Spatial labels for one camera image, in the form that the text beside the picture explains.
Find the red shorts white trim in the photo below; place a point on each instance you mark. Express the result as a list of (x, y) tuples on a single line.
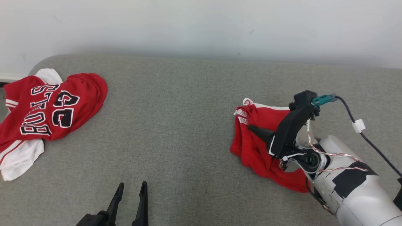
[(254, 150)]

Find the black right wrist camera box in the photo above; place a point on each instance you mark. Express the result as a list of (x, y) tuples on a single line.
[(303, 98)]

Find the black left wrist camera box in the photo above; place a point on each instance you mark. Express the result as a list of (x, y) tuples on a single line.
[(91, 219)]

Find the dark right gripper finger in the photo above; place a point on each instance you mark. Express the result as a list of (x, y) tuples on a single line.
[(263, 134)]

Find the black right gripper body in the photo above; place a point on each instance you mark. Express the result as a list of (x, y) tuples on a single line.
[(289, 131)]

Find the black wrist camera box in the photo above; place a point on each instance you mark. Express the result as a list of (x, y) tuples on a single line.
[(303, 98), (91, 219)]

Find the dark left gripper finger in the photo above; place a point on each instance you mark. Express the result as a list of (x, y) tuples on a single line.
[(113, 210), (142, 213)]

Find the red Bulls basketball jersey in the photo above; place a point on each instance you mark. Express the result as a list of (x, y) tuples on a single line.
[(47, 106)]

